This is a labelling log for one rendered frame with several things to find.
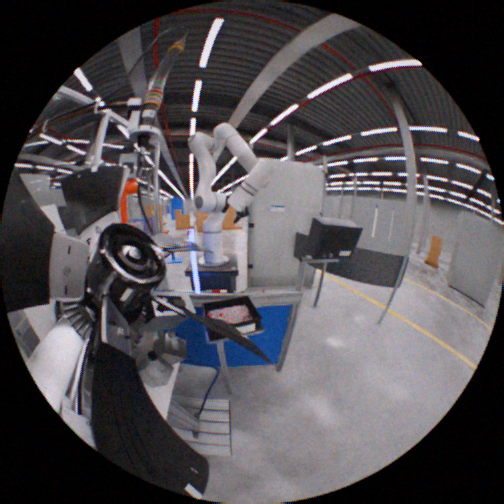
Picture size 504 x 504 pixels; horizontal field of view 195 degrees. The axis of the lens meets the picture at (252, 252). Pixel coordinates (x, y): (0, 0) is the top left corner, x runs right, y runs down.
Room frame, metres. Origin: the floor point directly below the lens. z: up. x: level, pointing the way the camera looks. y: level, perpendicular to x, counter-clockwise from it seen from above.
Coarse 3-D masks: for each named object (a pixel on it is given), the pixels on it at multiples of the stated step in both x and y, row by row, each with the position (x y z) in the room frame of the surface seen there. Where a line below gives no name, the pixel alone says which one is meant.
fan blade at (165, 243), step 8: (160, 240) 0.40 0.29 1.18; (168, 240) 0.42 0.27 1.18; (176, 240) 0.44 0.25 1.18; (184, 240) 0.48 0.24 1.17; (160, 248) 0.30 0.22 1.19; (168, 248) 0.30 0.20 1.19; (176, 248) 0.33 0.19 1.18; (184, 248) 0.35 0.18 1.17; (192, 248) 0.38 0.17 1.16; (200, 248) 0.43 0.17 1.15
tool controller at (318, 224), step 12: (312, 228) 0.69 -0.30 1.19; (324, 228) 0.60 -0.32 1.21; (336, 228) 0.61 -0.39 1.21; (348, 228) 0.62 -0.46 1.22; (360, 228) 0.62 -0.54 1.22; (312, 240) 0.68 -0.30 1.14; (324, 240) 0.62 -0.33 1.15; (336, 240) 0.62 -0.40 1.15; (348, 240) 0.63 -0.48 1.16; (312, 252) 0.66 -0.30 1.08; (324, 252) 0.64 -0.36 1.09; (336, 252) 0.65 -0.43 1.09; (348, 252) 0.65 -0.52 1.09
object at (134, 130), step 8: (128, 104) 0.21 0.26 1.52; (136, 104) 0.22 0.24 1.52; (128, 112) 0.22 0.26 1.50; (136, 112) 0.22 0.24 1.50; (136, 120) 0.23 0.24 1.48; (128, 128) 0.22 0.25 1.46; (136, 128) 0.22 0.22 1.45; (144, 128) 0.23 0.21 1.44; (152, 128) 0.24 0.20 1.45; (128, 136) 0.23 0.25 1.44; (136, 136) 0.24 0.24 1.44; (152, 136) 0.26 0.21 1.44
